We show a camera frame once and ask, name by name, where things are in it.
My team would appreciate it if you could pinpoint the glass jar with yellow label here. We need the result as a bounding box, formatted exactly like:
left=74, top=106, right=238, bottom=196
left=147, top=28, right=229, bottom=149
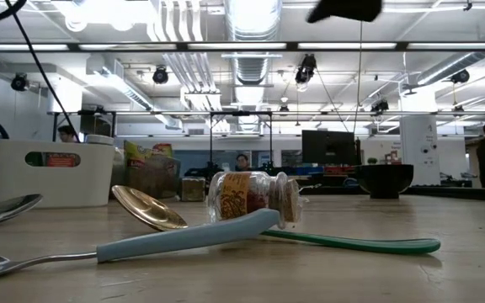
left=207, top=170, right=309, bottom=231

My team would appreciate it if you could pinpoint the white plastic bin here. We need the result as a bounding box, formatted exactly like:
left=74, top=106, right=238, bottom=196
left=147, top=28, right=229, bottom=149
left=0, top=138, right=116, bottom=210

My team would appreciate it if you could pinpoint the black ceiling spotlight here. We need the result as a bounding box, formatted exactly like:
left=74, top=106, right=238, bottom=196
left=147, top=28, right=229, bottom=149
left=295, top=53, right=318, bottom=85
left=10, top=72, right=29, bottom=93
left=152, top=65, right=170, bottom=85
left=450, top=68, right=471, bottom=84
left=370, top=98, right=390, bottom=115

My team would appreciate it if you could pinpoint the black monitor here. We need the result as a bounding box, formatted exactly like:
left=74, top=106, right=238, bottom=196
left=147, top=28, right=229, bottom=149
left=301, top=130, right=360, bottom=166

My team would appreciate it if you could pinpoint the white pillar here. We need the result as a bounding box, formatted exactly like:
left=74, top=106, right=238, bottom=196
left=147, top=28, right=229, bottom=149
left=399, top=114, right=440, bottom=186

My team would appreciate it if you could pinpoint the black bowl with red interior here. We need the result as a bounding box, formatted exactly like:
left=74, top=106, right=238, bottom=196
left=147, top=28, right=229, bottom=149
left=354, top=163, right=415, bottom=200

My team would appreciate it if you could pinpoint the clear plastic bin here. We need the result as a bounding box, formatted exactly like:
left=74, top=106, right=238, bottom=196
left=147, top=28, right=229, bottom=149
left=115, top=155, right=183, bottom=199

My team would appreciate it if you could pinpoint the red labelled container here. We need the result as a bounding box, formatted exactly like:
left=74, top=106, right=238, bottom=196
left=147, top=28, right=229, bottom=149
left=45, top=152, right=77, bottom=168

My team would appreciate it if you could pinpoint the thin hanging cable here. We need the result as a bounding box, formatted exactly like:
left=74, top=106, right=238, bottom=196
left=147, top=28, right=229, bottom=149
left=353, top=20, right=364, bottom=135

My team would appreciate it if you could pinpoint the silver air duct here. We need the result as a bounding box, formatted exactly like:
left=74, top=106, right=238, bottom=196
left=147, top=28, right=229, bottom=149
left=224, top=0, right=284, bottom=134

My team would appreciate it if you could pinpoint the spoon with light blue handle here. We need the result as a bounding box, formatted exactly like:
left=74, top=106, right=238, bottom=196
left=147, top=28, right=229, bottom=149
left=0, top=209, right=280, bottom=281

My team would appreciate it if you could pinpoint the gold spoon with green handle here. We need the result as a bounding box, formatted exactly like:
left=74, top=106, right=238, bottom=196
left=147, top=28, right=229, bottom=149
left=111, top=184, right=441, bottom=256

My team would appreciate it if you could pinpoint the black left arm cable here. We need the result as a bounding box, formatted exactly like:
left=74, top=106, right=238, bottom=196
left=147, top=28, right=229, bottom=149
left=0, top=0, right=80, bottom=143

